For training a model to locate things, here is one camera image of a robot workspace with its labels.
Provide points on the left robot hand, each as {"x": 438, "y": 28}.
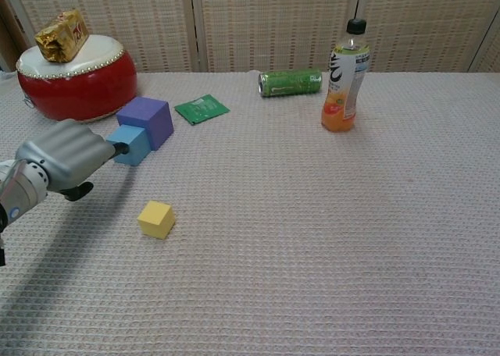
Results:
{"x": 66, "y": 153}

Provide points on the blue foam cube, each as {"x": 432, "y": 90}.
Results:
{"x": 134, "y": 145}

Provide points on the purple foam cube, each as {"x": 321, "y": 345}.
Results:
{"x": 156, "y": 125}

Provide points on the yellow foam cube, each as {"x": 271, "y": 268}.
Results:
{"x": 154, "y": 220}

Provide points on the red drum white skin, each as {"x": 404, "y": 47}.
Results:
{"x": 86, "y": 90}

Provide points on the gold foil snack packet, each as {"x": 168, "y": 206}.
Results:
{"x": 62, "y": 36}

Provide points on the brown wooden cabinet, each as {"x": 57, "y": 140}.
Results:
{"x": 8, "y": 40}

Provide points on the green sachet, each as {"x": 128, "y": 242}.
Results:
{"x": 201, "y": 109}

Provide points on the green drink can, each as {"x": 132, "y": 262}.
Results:
{"x": 291, "y": 83}

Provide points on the woven pale tablecloth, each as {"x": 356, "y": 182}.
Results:
{"x": 293, "y": 235}

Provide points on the bamboo folding screen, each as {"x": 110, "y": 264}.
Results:
{"x": 273, "y": 24}

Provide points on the orange juice bottle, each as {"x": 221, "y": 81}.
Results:
{"x": 343, "y": 82}

